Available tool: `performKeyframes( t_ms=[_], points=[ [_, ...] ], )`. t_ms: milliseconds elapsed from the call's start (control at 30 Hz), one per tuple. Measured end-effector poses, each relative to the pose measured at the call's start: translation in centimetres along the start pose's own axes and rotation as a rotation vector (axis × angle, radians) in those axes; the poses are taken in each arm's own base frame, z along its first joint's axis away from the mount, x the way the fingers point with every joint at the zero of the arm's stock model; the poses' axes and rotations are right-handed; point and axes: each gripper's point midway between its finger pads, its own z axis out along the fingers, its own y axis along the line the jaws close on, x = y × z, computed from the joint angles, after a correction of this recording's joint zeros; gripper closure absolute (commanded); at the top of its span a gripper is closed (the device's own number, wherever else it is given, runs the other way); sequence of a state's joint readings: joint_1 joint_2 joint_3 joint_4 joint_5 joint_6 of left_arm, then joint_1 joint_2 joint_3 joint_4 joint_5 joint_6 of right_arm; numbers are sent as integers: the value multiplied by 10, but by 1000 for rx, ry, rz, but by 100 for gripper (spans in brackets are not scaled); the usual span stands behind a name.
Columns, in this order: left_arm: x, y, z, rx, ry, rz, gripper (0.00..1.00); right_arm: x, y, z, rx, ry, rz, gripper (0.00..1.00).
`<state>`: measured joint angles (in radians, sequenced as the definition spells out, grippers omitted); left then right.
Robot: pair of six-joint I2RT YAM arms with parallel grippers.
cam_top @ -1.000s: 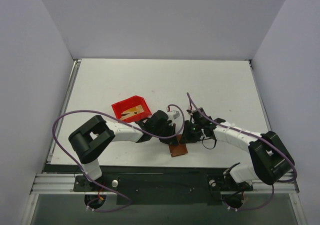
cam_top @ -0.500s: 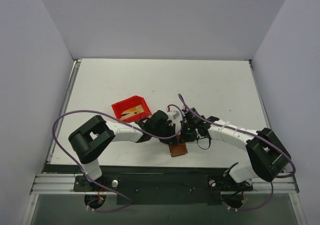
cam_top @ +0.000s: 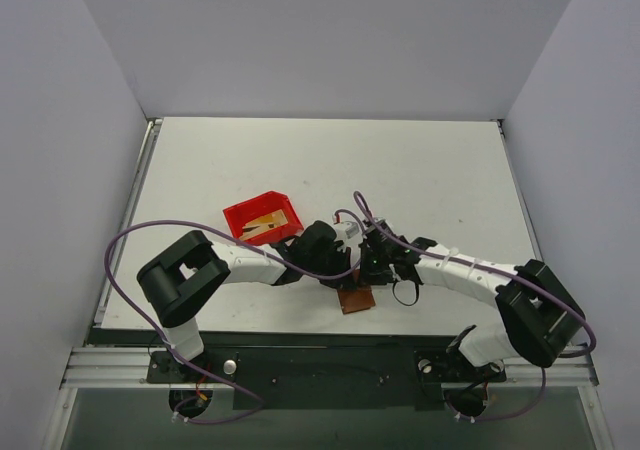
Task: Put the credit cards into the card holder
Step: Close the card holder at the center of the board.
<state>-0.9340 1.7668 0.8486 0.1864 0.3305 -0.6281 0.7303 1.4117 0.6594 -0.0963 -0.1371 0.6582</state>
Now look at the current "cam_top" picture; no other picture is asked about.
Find brown leather card holder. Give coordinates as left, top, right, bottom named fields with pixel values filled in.
left=336, top=270, right=376, bottom=315

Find red plastic bin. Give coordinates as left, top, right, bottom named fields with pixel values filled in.
left=223, top=191, right=304, bottom=246

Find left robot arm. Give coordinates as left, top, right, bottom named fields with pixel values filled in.
left=136, top=221, right=360, bottom=382

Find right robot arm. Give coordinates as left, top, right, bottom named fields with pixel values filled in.
left=360, top=219, right=586, bottom=379

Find gold cards in bin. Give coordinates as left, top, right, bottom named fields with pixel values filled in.
left=239, top=209, right=288, bottom=245

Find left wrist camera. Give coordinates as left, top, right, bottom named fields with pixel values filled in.
left=332, top=221, right=361, bottom=244

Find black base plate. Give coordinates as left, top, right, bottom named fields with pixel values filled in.
left=144, top=328, right=509, bottom=412

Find aluminium table frame rail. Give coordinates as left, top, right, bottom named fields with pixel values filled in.
left=59, top=117, right=600, bottom=389

